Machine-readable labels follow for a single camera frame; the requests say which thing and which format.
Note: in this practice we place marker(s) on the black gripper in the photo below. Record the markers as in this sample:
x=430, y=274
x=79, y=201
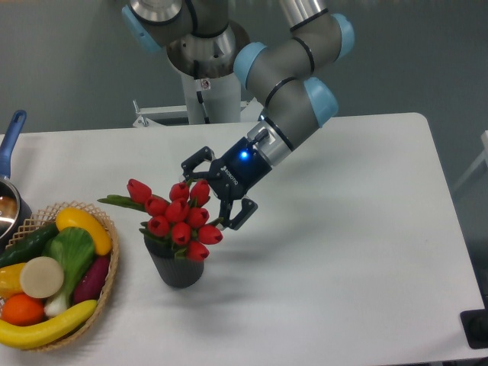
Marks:
x=230, y=177

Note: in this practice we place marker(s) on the red tulip bouquet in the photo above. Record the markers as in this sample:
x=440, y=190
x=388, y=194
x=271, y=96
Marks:
x=180, y=226

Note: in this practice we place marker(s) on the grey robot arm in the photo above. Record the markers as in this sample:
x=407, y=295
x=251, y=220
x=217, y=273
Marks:
x=216, y=61

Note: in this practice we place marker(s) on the dark grey ribbed vase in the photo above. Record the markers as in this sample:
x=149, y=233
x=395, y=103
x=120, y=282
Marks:
x=175, y=272

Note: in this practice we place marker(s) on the green bok choy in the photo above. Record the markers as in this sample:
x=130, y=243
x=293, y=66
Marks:
x=73, y=248

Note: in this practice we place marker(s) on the purple sweet potato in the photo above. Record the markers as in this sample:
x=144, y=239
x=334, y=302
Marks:
x=89, y=288

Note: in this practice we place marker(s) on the woven wicker basket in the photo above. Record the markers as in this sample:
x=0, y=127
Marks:
x=48, y=215

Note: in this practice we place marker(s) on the green cucumber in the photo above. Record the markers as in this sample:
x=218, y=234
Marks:
x=29, y=247

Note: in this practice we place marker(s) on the beige round slice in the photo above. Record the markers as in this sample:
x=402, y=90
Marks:
x=41, y=277

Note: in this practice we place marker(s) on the yellow pepper left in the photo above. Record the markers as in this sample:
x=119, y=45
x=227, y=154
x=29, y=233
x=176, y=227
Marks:
x=10, y=280

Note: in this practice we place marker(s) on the orange fruit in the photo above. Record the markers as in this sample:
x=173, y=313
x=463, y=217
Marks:
x=22, y=310

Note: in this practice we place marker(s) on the yellow banana front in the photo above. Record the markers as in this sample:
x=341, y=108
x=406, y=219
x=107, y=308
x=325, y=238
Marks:
x=41, y=334

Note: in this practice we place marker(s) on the white furniture leg right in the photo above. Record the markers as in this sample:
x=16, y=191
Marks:
x=474, y=171

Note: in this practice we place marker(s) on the black device table corner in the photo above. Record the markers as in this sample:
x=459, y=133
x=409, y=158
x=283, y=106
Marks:
x=474, y=323

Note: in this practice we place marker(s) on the white metal base frame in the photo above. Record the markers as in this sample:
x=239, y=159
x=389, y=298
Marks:
x=178, y=115

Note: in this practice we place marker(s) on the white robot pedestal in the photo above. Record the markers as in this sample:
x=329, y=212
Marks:
x=212, y=101

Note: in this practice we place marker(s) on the blue handled saucepan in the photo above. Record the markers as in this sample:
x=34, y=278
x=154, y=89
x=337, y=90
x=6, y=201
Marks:
x=14, y=210

